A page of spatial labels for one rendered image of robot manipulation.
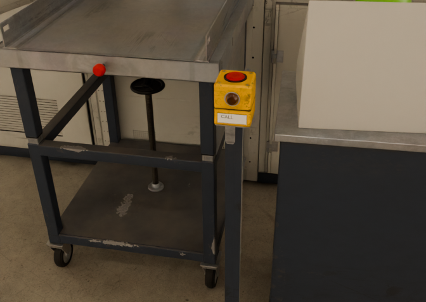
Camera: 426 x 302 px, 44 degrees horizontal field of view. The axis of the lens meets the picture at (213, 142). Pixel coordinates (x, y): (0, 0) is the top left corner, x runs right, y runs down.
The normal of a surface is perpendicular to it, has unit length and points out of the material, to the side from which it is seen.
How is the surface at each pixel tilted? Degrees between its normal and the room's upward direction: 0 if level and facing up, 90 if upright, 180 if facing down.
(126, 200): 0
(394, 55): 90
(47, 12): 90
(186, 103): 90
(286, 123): 0
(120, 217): 0
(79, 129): 90
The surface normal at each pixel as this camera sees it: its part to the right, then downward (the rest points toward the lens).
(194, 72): -0.19, 0.52
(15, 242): -0.01, -0.85
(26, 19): 0.98, 0.09
